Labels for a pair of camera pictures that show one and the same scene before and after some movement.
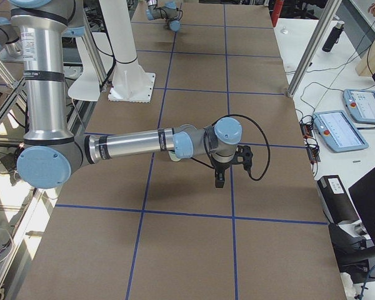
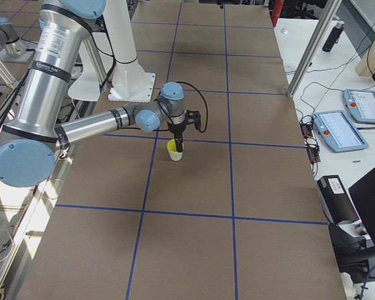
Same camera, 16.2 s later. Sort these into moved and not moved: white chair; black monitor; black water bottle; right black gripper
Moved: right black gripper
Not moved: white chair; black monitor; black water bottle
